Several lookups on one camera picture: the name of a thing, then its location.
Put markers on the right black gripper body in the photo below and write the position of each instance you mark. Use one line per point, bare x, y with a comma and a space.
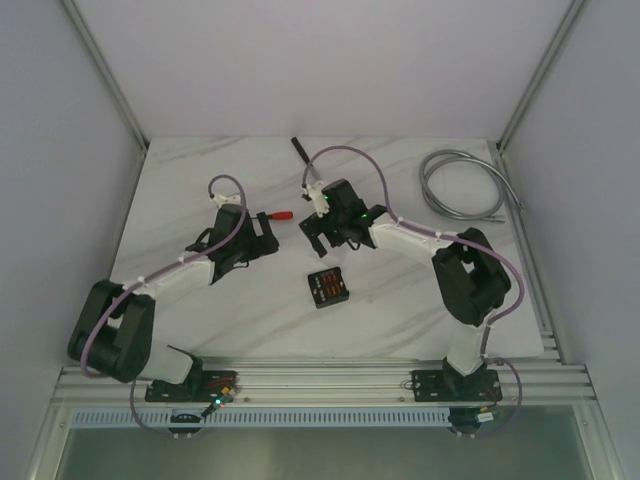
335, 224

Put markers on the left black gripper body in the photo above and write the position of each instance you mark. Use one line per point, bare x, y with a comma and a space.
266, 235

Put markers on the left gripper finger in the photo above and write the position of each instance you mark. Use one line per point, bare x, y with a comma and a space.
265, 225
262, 246

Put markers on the black fuse box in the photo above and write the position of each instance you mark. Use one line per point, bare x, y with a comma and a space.
327, 287

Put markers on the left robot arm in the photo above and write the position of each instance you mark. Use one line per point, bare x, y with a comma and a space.
114, 332

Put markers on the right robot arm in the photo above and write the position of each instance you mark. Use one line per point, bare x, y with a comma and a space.
471, 280

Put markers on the red handled screwdriver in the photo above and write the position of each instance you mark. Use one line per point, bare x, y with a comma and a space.
276, 216

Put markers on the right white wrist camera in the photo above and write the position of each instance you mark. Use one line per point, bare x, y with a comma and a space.
313, 192

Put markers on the claw hammer black handle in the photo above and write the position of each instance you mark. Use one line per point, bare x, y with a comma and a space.
305, 158

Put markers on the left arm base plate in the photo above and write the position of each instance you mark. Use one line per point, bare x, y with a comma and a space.
205, 387

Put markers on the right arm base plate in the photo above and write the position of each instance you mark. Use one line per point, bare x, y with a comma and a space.
429, 386

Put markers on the slotted grey cable duct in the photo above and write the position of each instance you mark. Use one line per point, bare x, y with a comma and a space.
270, 417

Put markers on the aluminium front rail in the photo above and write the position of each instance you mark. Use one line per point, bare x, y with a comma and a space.
347, 382

